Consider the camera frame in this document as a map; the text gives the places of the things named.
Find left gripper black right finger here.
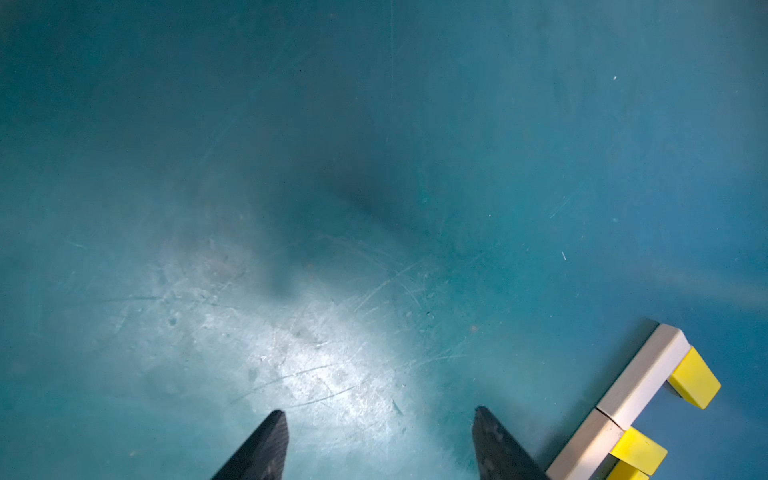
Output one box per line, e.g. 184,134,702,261
472,406,549,480

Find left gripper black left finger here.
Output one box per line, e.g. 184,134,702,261
211,410,290,480

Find wooden block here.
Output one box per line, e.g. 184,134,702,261
597,324,691,430
546,409,624,480

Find yellow block bottom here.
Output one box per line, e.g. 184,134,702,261
606,461,650,480

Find yellow block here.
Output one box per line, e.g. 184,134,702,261
610,427,668,476
606,461,650,480
668,347,721,410

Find wooden block top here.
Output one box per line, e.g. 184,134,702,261
597,324,691,430

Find yellow block top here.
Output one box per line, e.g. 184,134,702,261
668,347,721,410

